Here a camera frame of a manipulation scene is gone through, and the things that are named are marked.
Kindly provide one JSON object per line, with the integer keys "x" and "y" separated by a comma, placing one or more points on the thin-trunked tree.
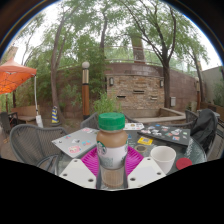
{"x": 200, "y": 86}

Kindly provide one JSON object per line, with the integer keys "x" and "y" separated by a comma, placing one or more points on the blue and yellow cone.
{"x": 55, "y": 116}

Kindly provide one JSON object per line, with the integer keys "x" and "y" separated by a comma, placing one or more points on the black jacket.
{"x": 205, "y": 130}

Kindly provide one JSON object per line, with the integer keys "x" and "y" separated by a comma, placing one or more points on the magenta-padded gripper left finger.
{"x": 78, "y": 173}

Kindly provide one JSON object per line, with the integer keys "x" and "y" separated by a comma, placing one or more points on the green plant in blue pot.
{"x": 106, "y": 103}

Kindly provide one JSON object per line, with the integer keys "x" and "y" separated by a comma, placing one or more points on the orange canopy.
{"x": 15, "y": 76}

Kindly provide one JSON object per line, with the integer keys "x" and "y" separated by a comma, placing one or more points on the green-capped coffee drink bottle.
{"x": 111, "y": 153}

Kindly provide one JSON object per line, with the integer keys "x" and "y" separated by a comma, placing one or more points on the dark-trunked tree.
{"x": 166, "y": 90}

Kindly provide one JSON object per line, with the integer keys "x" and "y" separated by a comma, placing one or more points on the white mug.
{"x": 164, "y": 158}

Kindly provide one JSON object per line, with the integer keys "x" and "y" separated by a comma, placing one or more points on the wooden lamp post white globe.
{"x": 85, "y": 96}

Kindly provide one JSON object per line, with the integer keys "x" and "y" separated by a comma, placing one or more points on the leaning grey-trunked tree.
{"x": 53, "y": 83}

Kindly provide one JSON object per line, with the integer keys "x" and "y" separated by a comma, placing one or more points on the wooden bench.
{"x": 25, "y": 111}

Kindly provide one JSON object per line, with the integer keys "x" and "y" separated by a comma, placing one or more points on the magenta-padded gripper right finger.
{"x": 146, "y": 171}

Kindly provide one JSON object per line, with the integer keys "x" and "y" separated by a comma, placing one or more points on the wall lamp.
{"x": 161, "y": 83}
{"x": 111, "y": 81}

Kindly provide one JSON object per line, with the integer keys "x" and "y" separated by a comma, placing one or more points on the flat round red coaster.
{"x": 184, "y": 163}

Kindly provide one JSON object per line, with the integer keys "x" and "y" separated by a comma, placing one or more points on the yellow card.
{"x": 145, "y": 140}

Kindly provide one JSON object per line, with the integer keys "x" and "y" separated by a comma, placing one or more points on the silver laptop with stickers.
{"x": 73, "y": 141}

